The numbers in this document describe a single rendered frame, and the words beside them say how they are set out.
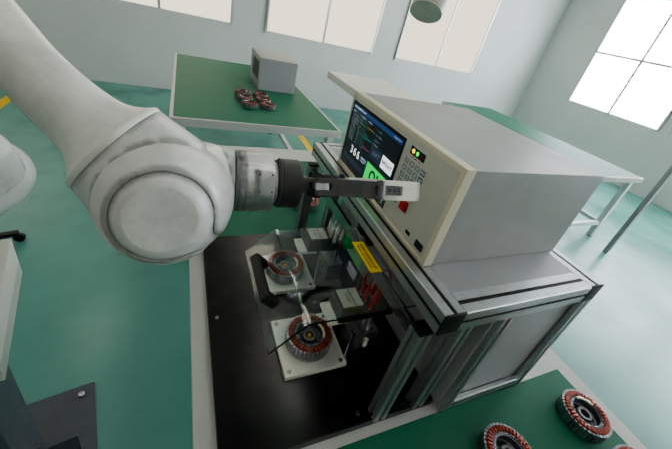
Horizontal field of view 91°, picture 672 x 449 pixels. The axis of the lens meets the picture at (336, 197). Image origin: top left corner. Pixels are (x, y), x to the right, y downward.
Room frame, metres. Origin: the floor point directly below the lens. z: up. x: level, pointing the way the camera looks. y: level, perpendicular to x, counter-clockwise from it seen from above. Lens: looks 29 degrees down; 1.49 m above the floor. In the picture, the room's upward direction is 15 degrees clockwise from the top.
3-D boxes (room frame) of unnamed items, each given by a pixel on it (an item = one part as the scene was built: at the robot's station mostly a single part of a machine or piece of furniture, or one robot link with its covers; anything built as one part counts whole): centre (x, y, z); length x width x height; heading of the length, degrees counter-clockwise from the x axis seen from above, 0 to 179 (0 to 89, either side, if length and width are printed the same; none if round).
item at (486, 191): (0.77, -0.25, 1.22); 0.44 x 0.39 x 0.20; 29
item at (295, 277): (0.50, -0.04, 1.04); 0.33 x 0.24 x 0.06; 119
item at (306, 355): (0.52, -0.02, 0.80); 0.11 x 0.11 x 0.04
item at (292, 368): (0.52, -0.02, 0.78); 0.15 x 0.15 x 0.01; 29
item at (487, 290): (0.79, -0.25, 1.09); 0.68 x 0.44 x 0.05; 29
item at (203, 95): (2.81, 1.00, 0.38); 1.85 x 1.10 x 0.75; 29
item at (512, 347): (0.54, -0.47, 0.91); 0.28 x 0.03 x 0.32; 119
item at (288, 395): (0.64, 0.02, 0.76); 0.64 x 0.47 x 0.02; 29
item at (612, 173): (3.95, -1.96, 0.38); 2.10 x 0.90 x 0.75; 29
